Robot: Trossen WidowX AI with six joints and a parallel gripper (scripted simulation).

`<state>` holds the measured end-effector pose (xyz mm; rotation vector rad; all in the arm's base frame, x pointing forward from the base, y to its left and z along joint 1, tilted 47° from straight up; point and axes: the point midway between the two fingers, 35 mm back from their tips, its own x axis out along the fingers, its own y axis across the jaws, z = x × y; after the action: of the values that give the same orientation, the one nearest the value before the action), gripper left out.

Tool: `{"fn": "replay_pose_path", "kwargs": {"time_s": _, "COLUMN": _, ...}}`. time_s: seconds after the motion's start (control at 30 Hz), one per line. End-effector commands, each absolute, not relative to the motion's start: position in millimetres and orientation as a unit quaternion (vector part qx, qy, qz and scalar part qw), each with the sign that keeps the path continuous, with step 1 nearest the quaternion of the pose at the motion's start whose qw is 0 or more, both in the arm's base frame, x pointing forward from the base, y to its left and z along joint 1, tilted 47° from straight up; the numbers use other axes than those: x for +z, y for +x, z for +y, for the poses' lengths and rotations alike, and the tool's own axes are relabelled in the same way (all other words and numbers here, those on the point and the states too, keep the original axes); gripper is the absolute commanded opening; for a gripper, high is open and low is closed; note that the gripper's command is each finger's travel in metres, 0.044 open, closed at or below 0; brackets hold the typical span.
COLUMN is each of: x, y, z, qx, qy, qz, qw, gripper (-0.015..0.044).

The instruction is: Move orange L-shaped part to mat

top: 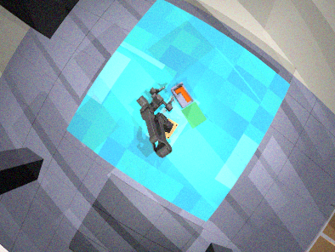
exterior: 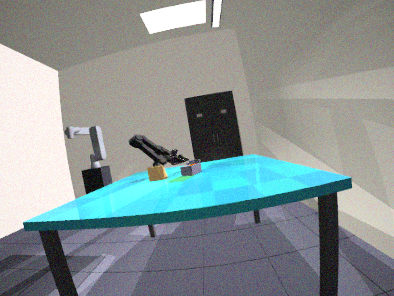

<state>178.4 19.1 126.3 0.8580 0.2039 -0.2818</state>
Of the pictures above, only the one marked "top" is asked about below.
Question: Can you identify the orange l-shaped part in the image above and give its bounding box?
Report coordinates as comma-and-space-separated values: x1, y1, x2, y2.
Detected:
175, 86, 191, 102

